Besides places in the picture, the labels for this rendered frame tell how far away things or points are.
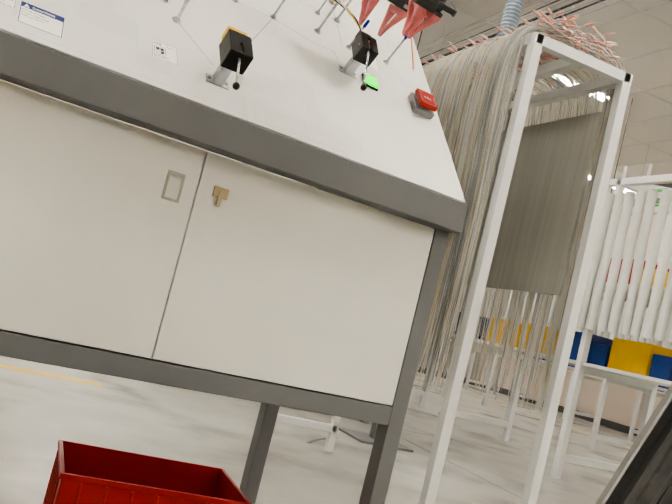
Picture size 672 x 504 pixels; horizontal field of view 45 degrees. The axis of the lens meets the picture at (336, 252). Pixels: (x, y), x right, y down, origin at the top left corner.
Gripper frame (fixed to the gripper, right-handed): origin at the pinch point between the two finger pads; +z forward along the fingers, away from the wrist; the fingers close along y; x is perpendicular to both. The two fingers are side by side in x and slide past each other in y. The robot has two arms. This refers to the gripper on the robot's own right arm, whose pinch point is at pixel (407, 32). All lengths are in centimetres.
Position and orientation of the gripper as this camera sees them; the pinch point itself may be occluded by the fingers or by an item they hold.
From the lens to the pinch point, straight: 169.8
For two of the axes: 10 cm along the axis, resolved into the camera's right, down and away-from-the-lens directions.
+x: 1.5, 6.3, -7.6
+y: -8.4, -3.2, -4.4
